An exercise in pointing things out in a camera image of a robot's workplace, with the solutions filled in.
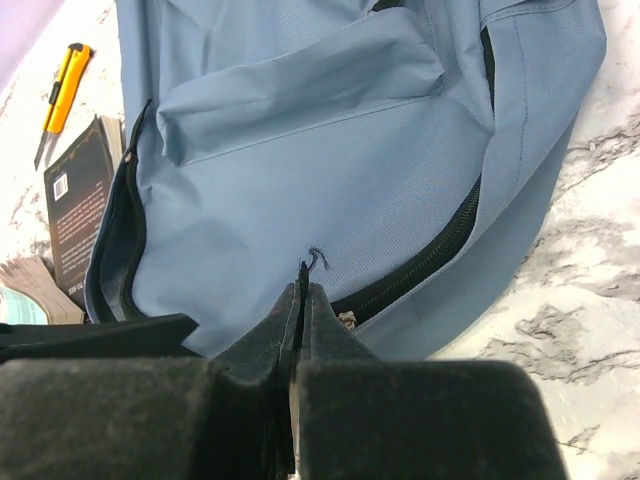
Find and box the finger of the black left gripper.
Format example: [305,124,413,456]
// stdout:
[1,315,197,363]

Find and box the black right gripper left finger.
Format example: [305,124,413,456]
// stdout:
[1,283,302,479]

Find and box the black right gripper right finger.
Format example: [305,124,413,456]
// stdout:
[296,283,565,479]

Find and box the teal paperback book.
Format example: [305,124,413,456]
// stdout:
[1,257,85,326]

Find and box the blue backpack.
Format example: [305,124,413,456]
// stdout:
[85,1,606,360]

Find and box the black paperback book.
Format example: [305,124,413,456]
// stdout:
[44,115,123,308]

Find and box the yellow utility knife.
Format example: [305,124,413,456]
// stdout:
[34,43,93,170]

